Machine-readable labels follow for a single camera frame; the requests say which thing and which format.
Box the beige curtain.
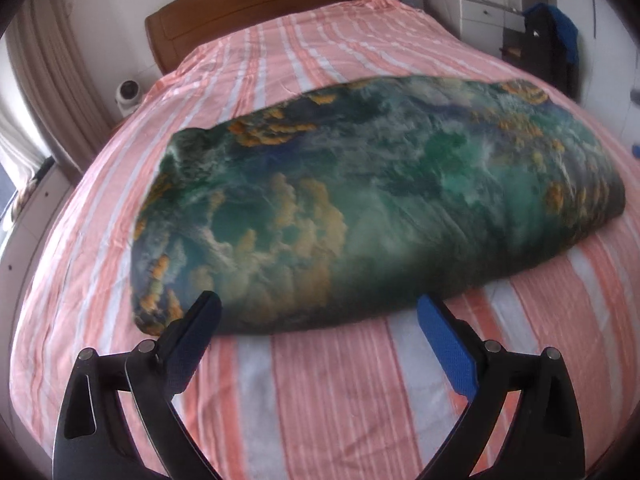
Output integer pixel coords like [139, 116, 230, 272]
[6, 0, 115, 182]

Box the small white fan heater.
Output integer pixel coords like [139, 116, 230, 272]
[115, 79, 143, 118]

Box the white bedside cabinet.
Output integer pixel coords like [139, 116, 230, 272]
[423, 0, 525, 58]

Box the dark jacket on chair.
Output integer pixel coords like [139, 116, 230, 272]
[502, 16, 580, 101]

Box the white wardrobe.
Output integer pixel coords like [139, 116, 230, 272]
[556, 0, 639, 148]

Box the white low drawer cabinet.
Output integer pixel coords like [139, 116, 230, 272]
[0, 161, 76, 311]

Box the blue garment on chair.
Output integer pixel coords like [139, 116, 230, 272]
[523, 2, 579, 65]

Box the green patterned silk jacket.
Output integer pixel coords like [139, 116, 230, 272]
[130, 75, 626, 336]

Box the pink striped bed sheet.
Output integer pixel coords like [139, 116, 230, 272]
[10, 0, 639, 479]

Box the brown wooden headboard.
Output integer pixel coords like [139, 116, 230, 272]
[144, 0, 414, 75]

